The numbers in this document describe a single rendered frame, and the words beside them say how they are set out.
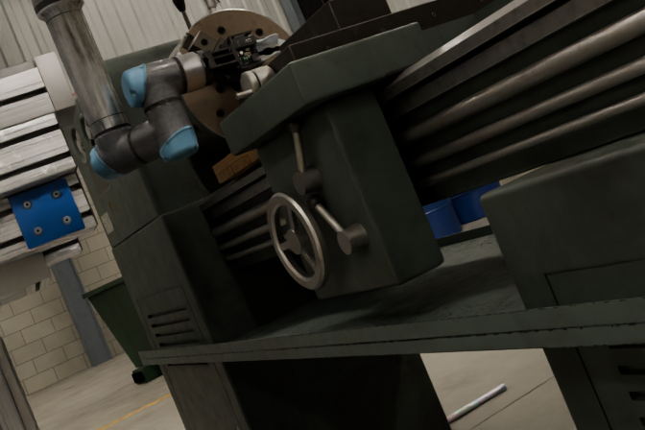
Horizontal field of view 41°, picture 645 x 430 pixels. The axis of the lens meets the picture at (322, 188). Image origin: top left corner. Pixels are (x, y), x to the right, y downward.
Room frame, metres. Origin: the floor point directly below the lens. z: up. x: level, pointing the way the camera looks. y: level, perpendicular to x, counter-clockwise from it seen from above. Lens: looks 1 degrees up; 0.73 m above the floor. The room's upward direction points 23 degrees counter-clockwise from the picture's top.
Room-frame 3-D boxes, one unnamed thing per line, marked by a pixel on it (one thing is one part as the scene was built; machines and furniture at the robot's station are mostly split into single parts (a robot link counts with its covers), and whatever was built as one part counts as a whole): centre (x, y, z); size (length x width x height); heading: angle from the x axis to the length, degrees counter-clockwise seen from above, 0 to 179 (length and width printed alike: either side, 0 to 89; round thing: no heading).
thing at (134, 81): (1.65, 0.22, 1.08); 0.11 x 0.08 x 0.09; 115
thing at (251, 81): (1.29, 0.04, 0.95); 0.07 x 0.04 x 0.04; 117
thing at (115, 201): (2.32, 0.29, 1.06); 0.59 x 0.48 x 0.39; 27
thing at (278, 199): (1.27, 0.00, 0.73); 0.27 x 0.12 x 0.27; 27
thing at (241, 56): (1.71, 0.07, 1.08); 0.12 x 0.09 x 0.08; 115
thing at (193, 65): (1.68, 0.15, 1.09); 0.08 x 0.05 x 0.08; 25
